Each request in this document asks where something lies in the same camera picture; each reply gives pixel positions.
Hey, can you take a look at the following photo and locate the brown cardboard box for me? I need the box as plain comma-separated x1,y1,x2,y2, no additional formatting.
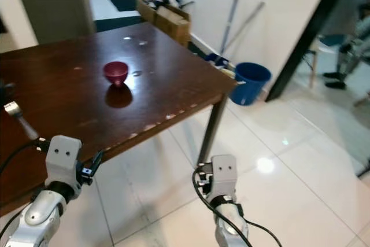
136,0,192,46

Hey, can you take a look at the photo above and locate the black slanted door frame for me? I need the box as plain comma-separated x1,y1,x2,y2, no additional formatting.
265,0,349,102

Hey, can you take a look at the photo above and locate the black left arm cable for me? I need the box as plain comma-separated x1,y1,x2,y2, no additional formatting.
0,138,51,174

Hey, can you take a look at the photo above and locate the dark brown wooden table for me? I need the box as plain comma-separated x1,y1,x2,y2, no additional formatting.
0,21,238,217

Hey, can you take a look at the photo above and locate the thin grey broom pole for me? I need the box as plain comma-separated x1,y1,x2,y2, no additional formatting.
224,1,266,52

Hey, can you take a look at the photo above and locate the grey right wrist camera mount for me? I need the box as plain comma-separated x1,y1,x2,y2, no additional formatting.
209,154,238,200

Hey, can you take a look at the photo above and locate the blue plastic bucket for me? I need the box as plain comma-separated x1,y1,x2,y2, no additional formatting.
230,62,272,106

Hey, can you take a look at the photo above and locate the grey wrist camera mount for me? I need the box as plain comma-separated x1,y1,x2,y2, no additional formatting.
45,135,83,189
209,154,238,200

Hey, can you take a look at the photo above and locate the small dark red bowl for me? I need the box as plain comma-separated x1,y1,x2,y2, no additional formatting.
103,61,130,87

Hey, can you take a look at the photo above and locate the person with black shoes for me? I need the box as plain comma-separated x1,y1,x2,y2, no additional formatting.
323,0,370,91

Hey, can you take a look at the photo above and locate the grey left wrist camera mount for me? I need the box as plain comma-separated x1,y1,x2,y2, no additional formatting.
45,135,83,189

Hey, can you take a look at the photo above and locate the white stool with blue seat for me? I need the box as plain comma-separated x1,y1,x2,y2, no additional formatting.
310,34,347,80

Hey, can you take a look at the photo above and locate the silver metal fork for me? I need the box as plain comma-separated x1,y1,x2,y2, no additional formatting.
3,101,39,141

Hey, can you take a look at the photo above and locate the grey mop with blue head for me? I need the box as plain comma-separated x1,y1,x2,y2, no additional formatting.
205,0,241,68

